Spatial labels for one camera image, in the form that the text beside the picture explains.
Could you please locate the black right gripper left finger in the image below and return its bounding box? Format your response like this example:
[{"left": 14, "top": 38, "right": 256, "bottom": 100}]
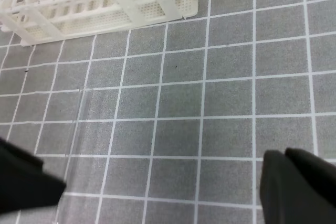
[{"left": 1, "top": 138, "right": 66, "bottom": 214}]

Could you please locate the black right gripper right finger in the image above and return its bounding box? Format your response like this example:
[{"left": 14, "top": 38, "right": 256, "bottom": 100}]
[{"left": 259, "top": 148, "right": 335, "bottom": 223}]

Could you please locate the clear glass test tube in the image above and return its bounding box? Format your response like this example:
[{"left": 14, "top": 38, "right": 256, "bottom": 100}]
[{"left": 52, "top": 89, "right": 92, "bottom": 223}]

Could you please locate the grey grid tablecloth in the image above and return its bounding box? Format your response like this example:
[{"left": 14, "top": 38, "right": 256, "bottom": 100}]
[{"left": 1, "top": 0, "right": 335, "bottom": 223}]

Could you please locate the white plastic test tube rack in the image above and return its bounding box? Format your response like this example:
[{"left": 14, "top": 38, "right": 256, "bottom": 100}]
[{"left": 1, "top": 0, "right": 198, "bottom": 46}]

